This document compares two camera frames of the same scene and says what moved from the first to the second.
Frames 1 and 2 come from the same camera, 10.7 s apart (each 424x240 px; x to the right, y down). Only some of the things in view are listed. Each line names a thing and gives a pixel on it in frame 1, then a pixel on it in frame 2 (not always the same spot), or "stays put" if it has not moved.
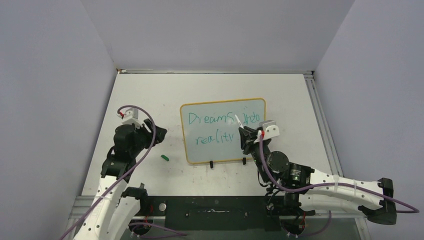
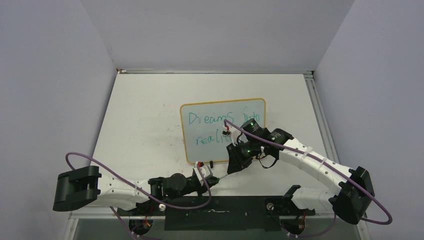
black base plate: [218, 213] stays put
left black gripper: [160, 133] -> [201, 189]
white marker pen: [239, 122] -> [224, 176]
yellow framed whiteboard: [211, 130] stays put
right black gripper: [248, 136] -> [236, 162]
